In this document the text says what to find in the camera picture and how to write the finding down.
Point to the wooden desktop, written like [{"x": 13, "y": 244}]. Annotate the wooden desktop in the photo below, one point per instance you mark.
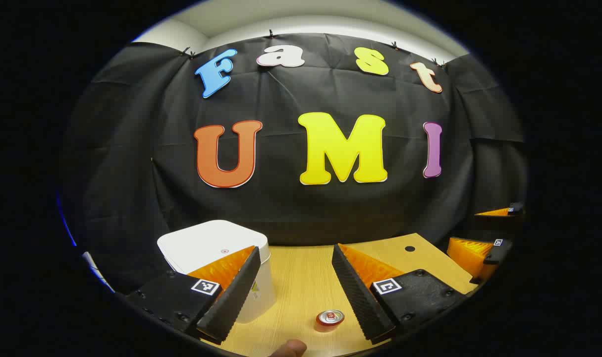
[{"x": 300, "y": 282}]

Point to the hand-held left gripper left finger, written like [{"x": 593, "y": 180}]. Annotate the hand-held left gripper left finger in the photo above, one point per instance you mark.
[{"x": 236, "y": 297}]

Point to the black backdrop cloth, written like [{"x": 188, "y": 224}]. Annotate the black backdrop cloth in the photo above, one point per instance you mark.
[{"x": 281, "y": 208}]

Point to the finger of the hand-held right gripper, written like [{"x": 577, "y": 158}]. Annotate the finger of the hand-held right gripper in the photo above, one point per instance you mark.
[
  {"x": 514, "y": 208},
  {"x": 496, "y": 250}
]

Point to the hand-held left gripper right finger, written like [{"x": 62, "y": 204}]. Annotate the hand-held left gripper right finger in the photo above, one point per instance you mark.
[{"x": 357, "y": 297}]

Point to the white desktop garbage bin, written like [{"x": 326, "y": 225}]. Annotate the white desktop garbage bin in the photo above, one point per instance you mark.
[{"x": 206, "y": 243}]

